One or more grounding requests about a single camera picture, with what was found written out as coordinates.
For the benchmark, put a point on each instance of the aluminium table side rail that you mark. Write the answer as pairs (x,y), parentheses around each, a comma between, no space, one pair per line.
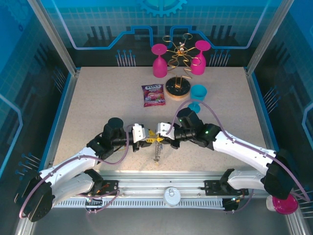
(66,110)
(260,110)

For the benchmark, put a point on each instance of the silver tin can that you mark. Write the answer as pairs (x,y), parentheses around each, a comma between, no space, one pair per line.
(172,197)

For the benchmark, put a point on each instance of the purple candy bag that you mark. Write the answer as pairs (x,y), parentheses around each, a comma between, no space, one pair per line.
(153,95)

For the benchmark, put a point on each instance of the aluminium mounting rail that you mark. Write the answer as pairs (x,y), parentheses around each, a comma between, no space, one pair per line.
(156,181)

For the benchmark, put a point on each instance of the pink plastic cup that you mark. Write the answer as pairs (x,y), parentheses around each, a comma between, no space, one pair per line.
(284,205)

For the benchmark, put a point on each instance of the silver keyring with keys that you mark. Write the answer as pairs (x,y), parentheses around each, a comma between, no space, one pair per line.
(157,151)

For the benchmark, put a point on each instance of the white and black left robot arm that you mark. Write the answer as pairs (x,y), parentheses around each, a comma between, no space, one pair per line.
(71,162)

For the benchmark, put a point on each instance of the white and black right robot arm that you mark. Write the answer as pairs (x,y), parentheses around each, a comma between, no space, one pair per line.
(244,148)

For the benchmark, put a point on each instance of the aluminium frame post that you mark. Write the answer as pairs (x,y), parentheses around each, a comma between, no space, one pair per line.
(265,36)
(53,36)

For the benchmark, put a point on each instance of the white plastic cup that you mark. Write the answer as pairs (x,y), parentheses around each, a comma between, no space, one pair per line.
(269,204)

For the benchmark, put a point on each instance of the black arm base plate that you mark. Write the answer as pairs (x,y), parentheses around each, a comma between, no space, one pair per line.
(110,187)
(211,187)

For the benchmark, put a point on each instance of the pink plastic goblet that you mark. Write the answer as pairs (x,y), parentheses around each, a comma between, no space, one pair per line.
(198,67)
(160,68)

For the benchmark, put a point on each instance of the teal plastic goblet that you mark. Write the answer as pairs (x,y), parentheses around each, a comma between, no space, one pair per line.
(198,93)

